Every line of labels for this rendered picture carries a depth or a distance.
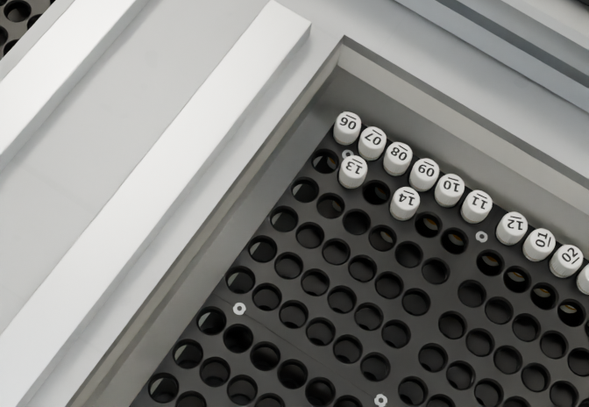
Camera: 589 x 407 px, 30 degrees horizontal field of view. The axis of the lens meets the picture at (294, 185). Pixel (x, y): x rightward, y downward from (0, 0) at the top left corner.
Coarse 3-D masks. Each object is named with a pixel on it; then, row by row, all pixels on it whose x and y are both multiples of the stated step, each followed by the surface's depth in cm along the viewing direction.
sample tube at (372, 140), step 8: (368, 128) 52; (376, 128) 52; (360, 136) 52; (368, 136) 51; (376, 136) 51; (384, 136) 52; (360, 144) 52; (368, 144) 51; (376, 144) 51; (384, 144) 51; (360, 152) 54; (368, 152) 52; (376, 152) 52; (368, 160) 52
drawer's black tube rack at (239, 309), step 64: (320, 192) 51; (256, 256) 53; (320, 256) 50; (384, 256) 50; (448, 256) 51; (512, 256) 51; (192, 320) 48; (256, 320) 48; (320, 320) 49; (384, 320) 49; (448, 320) 52; (512, 320) 50; (576, 320) 53; (192, 384) 47; (256, 384) 47; (320, 384) 50; (384, 384) 48; (448, 384) 48; (512, 384) 48; (576, 384) 49
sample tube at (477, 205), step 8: (472, 192) 51; (480, 192) 51; (472, 200) 50; (480, 200) 51; (488, 200) 51; (464, 208) 51; (472, 208) 50; (480, 208) 50; (488, 208) 50; (464, 216) 51; (472, 216) 51; (480, 216) 51; (456, 240) 54
